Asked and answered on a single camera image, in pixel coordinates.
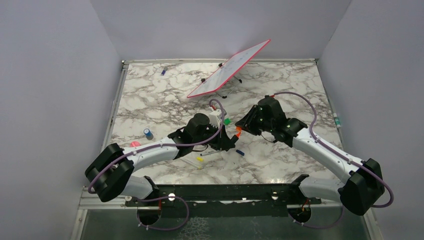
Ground whiteboard metal stand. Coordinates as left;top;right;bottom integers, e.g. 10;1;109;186
213;75;243;99

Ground blue cylinder container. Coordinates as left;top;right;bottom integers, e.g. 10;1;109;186
143;128;154;140

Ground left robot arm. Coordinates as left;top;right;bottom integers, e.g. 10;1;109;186
84;113;241;206

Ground green white marker on rail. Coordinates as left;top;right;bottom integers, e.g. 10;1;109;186
333;113;341;128

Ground pink framed whiteboard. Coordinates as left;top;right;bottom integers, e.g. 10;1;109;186
186;39;271;99

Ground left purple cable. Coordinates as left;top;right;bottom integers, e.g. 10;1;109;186
87;98;227;195

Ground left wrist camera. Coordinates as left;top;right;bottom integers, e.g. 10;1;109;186
208;109;223;129

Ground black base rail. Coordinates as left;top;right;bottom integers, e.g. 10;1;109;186
125;174;307;218

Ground white yellow-tip marker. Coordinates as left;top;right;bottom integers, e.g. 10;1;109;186
179;157;203;170

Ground blue marker cap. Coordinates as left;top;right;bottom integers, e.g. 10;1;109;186
235;149;245;156

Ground white black-tip marker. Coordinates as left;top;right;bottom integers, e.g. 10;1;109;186
200;151;220;156

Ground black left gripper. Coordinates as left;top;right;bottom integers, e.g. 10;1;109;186
192;122;235;150

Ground small purple marker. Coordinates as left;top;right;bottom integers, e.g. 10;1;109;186
160;66;168;76

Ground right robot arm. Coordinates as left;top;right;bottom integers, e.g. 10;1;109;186
235;96;385;216

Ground pink round object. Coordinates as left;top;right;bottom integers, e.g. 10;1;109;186
130;141;141;148

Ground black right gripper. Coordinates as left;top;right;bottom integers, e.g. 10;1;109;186
235;104;274;136

